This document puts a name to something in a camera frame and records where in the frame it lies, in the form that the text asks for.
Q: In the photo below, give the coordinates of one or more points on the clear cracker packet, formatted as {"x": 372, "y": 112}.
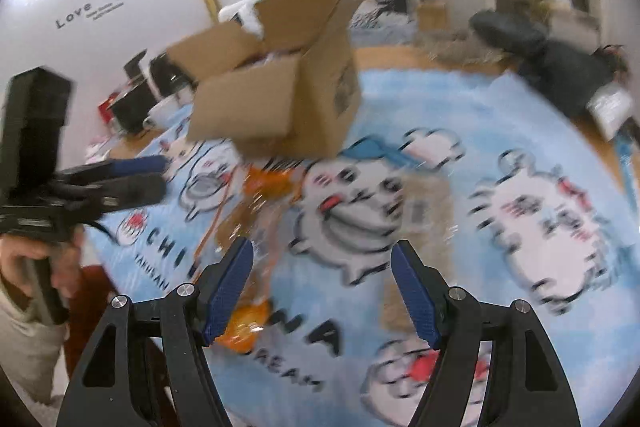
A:
{"x": 417, "y": 212}

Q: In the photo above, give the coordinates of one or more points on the black kettle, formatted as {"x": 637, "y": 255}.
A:
{"x": 167, "y": 74}

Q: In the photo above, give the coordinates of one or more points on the large white tree pillow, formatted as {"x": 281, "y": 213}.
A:
{"x": 385, "y": 4}

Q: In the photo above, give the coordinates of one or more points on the black plastic bag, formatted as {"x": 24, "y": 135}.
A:
{"x": 550, "y": 62}

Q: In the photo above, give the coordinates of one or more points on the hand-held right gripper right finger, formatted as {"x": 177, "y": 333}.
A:
{"x": 416, "y": 297}

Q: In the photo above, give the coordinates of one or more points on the black coffee machine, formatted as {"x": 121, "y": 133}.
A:
{"x": 136, "y": 66}

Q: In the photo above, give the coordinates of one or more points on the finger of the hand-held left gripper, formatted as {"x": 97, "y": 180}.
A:
{"x": 140, "y": 164}
{"x": 135, "y": 192}

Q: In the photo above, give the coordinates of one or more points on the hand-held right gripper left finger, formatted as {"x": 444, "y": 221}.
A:
{"x": 227, "y": 292}

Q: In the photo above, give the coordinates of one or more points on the orange snack packet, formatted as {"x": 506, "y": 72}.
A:
{"x": 245, "y": 327}

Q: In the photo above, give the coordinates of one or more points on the white mug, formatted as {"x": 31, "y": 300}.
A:
{"x": 162, "y": 112}

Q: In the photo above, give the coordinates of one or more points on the red gift bag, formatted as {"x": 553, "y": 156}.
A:
{"x": 107, "y": 107}

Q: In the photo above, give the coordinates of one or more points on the person's left hand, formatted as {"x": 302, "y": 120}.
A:
{"x": 70, "y": 257}

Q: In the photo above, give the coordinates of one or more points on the small cardboard box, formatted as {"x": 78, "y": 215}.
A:
{"x": 434, "y": 16}

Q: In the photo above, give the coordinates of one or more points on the black wall lettering sticker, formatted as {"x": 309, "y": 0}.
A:
{"x": 75, "y": 14}

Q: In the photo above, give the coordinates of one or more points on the yellow rolled mat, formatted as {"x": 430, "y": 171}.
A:
{"x": 209, "y": 2}

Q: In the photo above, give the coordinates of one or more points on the clear plastic bag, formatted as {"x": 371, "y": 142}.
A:
{"x": 610, "y": 112}

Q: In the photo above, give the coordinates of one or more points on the brown cardboard box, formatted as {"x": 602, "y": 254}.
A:
{"x": 280, "y": 107}

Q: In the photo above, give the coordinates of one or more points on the blue cartoon printed blanket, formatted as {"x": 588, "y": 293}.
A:
{"x": 450, "y": 117}

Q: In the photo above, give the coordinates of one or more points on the gold tissue box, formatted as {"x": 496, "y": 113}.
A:
{"x": 560, "y": 7}

